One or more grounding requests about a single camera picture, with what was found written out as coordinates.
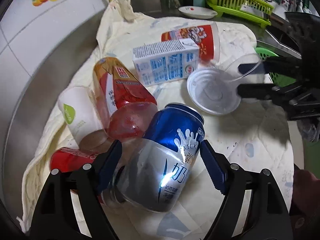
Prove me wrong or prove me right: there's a white blue milk carton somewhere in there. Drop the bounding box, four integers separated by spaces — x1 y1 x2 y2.
132 38 200 87

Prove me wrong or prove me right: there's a grey rag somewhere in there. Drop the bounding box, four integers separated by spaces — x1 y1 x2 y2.
297 118 320 142

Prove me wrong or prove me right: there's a white plastic lid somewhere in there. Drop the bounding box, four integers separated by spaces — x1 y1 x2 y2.
187 68 241 115

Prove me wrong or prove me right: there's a green plastic trash basket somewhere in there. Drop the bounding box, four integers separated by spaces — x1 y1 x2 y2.
255 47 296 87

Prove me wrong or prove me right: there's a red printed plastic cup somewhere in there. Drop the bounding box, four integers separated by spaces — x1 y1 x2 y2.
161 22 222 67

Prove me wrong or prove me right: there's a red soda can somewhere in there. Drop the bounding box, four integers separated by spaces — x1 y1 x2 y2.
49 147 99 172

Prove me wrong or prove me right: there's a green dish rack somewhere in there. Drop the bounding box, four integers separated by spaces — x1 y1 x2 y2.
206 0 273 28

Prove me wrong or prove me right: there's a white paper cup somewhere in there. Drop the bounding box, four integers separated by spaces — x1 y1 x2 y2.
57 86 107 151

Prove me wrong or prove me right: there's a clear plastic cup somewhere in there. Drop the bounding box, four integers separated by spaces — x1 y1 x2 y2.
219 53 262 82

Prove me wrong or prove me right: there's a blue silver milk can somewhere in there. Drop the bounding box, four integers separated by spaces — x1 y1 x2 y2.
101 103 205 212

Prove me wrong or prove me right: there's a white ceramic plate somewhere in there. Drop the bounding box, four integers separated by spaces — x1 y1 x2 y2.
178 6 217 20

